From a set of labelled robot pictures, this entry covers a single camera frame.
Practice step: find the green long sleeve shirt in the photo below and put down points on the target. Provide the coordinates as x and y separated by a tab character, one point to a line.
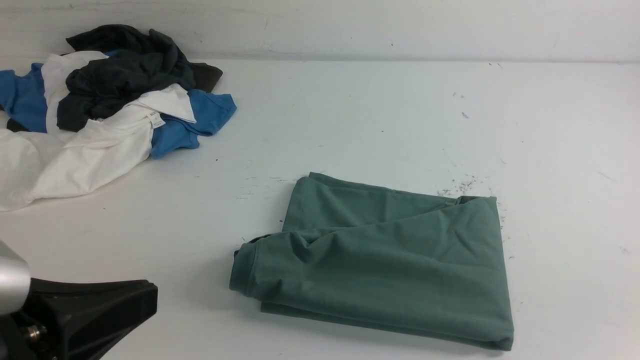
379	258

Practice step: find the dark grey shirt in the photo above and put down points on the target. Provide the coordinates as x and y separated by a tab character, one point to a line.
139	63

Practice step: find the white shirt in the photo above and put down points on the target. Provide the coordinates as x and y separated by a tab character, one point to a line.
65	164

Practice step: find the blue shirt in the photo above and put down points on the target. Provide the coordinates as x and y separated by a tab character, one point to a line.
205	117

